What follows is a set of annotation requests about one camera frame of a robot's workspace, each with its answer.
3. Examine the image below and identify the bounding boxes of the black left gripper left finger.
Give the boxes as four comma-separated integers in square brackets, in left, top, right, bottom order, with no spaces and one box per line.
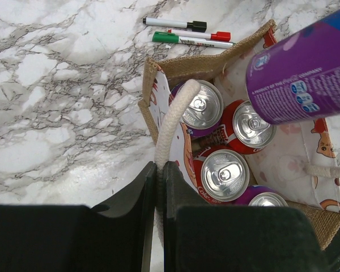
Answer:
[0,162,156,271]

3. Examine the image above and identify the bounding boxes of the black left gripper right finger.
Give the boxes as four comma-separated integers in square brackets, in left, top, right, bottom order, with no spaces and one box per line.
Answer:
[163,161,329,271]

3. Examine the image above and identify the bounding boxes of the red soda can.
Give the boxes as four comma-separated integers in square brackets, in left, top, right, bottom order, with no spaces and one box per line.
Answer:
[219,99,277,155]
[193,145,250,204]

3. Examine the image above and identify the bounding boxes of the purple soda can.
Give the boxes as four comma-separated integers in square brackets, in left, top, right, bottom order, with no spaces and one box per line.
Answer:
[233,185,288,207]
[182,79,224,138]
[245,10,340,125]

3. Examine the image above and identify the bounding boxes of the canvas bag with cat print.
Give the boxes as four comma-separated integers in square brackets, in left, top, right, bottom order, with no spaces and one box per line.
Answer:
[139,20,340,249]

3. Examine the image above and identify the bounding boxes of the red capped white marker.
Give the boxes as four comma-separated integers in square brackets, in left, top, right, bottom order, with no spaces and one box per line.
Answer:
[168,29,231,42]

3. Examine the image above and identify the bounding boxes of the green capped white marker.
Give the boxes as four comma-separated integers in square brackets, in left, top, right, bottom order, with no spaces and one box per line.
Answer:
[152,31,236,49]

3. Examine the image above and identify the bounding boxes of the black capped white marker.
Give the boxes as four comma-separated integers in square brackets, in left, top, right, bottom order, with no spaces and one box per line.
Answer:
[142,17,207,33]

